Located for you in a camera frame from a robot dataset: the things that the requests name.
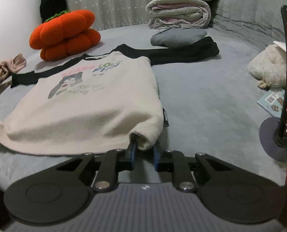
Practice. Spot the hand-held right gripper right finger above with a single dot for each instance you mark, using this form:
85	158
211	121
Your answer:
155	160

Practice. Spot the folded grey cloth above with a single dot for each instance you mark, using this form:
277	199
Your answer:
177	37

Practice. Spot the cream and black sweatshirt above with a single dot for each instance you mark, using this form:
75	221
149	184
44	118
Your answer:
85	113

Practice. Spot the grey star print curtain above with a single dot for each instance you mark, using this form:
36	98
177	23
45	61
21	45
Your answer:
114	2

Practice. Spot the round base tablet stand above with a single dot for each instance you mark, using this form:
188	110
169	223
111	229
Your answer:
269	140

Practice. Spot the beige crumpled cloth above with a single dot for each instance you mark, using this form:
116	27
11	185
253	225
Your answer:
3	71

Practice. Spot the orange pumpkin plush pillow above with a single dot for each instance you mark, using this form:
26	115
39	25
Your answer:
66	33

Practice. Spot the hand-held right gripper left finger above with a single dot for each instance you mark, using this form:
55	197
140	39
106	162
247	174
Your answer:
133	156

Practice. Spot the light blue booklet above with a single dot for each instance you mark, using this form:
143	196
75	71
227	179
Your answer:
271	101

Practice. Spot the grey quilted blanket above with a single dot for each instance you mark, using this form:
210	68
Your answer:
250	12

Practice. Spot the white plush toy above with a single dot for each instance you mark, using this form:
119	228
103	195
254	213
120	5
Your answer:
267	67

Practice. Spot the folded white pink quilt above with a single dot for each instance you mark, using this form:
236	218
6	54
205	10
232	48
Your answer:
177	12

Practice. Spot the black plush toy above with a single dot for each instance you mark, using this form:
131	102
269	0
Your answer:
52	2

